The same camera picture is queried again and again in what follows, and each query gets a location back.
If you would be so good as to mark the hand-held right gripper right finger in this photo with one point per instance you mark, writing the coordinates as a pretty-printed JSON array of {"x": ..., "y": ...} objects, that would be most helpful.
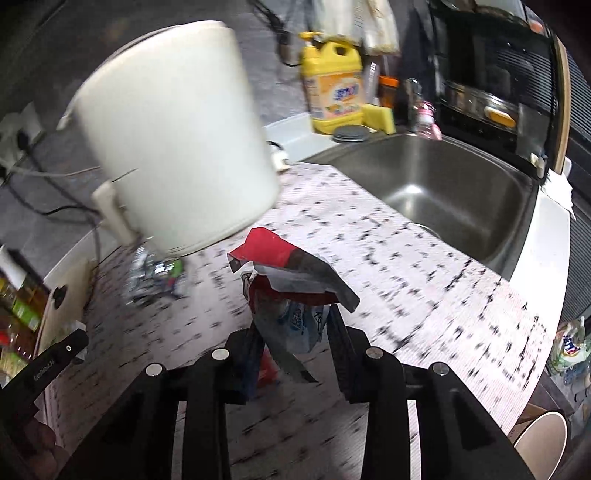
[{"x": 338, "y": 351}]

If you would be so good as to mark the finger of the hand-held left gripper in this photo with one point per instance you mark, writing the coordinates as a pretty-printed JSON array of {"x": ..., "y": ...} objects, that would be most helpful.
[{"x": 71, "y": 344}]

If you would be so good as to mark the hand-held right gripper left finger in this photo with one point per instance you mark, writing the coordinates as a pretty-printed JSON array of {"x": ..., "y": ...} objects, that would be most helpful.
[{"x": 252, "y": 356}]

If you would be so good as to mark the red grey printed wrapper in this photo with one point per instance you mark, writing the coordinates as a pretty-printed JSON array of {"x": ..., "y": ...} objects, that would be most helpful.
[{"x": 281, "y": 263}]

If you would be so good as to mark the person's left hand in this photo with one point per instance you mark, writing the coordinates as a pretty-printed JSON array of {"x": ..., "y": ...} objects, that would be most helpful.
[{"x": 41, "y": 447}]

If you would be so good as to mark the row of seasoning bottles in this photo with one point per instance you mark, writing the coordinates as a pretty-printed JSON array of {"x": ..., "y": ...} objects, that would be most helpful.
[{"x": 18, "y": 314}]

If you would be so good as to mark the clear plastic wrapper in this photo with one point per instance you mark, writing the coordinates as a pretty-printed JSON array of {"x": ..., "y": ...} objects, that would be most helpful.
[{"x": 152, "y": 272}]

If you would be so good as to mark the stainless steel sink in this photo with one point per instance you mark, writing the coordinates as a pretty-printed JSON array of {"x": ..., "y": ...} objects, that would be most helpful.
[{"x": 443, "y": 194}]

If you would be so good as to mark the brown cardboard box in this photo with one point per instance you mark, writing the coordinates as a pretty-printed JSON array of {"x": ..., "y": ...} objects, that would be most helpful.
[{"x": 526, "y": 417}]

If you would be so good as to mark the white plug adapter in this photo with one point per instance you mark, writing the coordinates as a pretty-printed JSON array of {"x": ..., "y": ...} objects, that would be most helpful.
[{"x": 278, "y": 157}]

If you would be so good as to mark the metal sink stopper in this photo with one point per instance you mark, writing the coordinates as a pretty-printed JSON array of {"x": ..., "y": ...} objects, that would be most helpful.
[{"x": 352, "y": 134}]

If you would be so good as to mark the white round bin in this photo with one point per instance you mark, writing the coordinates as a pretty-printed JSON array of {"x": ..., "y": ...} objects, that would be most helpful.
[{"x": 542, "y": 443}]

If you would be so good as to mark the cream electric kettle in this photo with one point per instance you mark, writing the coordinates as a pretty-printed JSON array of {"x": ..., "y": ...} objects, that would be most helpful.
[{"x": 175, "y": 138}]

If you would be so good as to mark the colourful plastic bag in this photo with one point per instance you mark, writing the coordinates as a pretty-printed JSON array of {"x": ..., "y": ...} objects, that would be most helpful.
[{"x": 570, "y": 350}]

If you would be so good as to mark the yellow sponge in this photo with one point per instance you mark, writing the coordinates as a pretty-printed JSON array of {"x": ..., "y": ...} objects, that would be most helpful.
[{"x": 379, "y": 119}]

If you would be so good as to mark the small pink bottle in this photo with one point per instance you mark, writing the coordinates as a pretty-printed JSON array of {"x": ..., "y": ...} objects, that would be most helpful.
[{"x": 427, "y": 121}]

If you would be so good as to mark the metal faucet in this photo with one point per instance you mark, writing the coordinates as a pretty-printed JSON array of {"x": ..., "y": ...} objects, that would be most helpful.
[{"x": 412, "y": 101}]

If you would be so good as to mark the orange capped container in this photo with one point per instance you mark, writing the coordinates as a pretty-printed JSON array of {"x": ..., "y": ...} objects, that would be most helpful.
[{"x": 388, "y": 91}]

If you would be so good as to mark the yellow detergent bottle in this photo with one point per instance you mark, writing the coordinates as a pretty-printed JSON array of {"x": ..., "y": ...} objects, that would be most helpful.
[{"x": 334, "y": 83}]

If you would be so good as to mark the white cloth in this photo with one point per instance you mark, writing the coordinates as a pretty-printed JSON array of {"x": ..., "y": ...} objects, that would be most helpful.
[{"x": 558, "y": 184}]

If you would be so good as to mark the black dish rack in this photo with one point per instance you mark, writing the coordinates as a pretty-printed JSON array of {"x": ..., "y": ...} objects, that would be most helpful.
[{"x": 489, "y": 69}]

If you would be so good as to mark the hanging plastic bags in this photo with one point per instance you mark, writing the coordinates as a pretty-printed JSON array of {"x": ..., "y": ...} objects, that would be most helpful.
[{"x": 381, "y": 23}]

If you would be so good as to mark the wall power outlet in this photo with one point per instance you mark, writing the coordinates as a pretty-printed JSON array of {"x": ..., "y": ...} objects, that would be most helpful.
[{"x": 18, "y": 134}]

